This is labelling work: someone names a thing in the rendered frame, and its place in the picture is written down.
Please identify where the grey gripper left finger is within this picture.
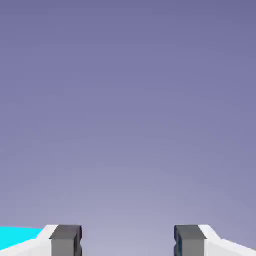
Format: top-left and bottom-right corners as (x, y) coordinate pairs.
(0, 224), (83, 256)

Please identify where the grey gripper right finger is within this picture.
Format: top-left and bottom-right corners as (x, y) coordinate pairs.
(173, 224), (256, 256)

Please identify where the large cyan box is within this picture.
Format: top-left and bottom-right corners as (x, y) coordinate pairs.
(0, 225), (44, 251)

